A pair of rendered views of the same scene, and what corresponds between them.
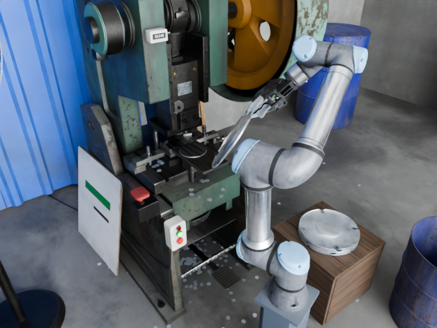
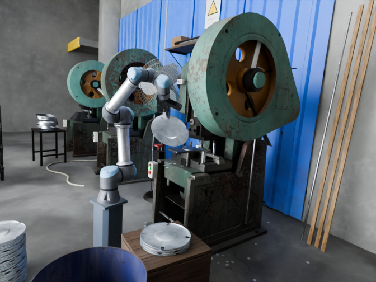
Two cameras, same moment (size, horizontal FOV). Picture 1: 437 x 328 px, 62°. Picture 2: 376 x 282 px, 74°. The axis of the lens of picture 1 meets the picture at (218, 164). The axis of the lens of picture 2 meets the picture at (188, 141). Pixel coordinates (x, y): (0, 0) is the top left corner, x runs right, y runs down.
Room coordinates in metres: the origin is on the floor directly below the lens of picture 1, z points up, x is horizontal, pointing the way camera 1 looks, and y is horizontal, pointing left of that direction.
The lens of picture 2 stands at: (1.48, -1.89, 1.17)
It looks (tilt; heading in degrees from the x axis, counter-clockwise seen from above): 9 degrees down; 92
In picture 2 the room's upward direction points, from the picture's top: 4 degrees clockwise
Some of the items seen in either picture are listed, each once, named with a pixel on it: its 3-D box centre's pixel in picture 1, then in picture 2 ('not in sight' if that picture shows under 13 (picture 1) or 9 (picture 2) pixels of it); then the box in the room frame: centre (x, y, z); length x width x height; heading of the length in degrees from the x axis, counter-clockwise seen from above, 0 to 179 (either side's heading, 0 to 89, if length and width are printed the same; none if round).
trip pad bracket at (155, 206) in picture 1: (147, 217); (158, 160); (1.16, 0.29, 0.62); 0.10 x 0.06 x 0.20; 129
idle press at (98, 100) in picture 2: not in sight; (103, 109); (-0.42, 3.11, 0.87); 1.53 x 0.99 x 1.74; 42
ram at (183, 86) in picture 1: (179, 91); (200, 117); (1.50, 0.17, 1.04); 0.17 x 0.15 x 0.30; 39
